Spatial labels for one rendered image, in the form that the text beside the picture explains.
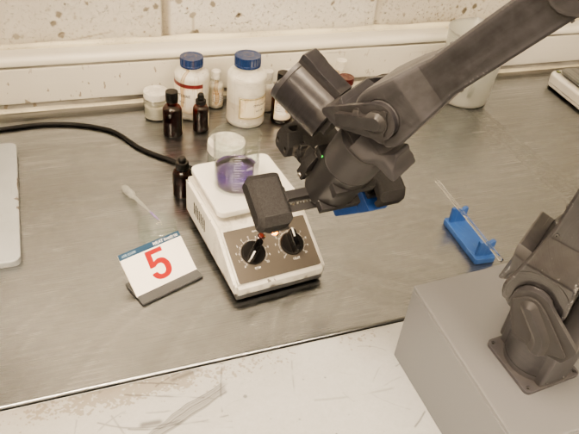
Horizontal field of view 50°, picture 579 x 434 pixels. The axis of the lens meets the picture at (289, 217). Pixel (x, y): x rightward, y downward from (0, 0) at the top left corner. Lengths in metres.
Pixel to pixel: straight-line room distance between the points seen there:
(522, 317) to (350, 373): 0.25
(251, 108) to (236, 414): 0.61
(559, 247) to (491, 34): 0.18
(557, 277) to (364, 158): 0.20
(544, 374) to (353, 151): 0.27
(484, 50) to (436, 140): 0.72
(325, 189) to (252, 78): 0.50
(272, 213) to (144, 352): 0.23
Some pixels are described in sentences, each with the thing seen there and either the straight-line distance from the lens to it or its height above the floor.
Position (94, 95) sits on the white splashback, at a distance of 1.22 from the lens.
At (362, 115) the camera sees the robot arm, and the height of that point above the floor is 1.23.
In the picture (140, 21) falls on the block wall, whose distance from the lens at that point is 1.22.
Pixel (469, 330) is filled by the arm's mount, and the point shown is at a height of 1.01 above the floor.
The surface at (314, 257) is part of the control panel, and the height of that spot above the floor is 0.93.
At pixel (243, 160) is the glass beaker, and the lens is 0.80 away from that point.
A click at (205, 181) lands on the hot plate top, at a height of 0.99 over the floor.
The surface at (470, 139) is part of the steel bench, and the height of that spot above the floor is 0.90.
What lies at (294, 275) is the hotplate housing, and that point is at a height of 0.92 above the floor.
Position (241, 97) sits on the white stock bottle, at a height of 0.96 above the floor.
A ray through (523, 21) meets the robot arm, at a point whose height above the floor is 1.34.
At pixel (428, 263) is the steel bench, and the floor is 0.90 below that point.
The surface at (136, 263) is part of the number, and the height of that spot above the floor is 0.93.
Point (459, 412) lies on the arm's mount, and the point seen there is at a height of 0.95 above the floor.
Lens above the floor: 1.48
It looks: 38 degrees down
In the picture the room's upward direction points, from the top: 6 degrees clockwise
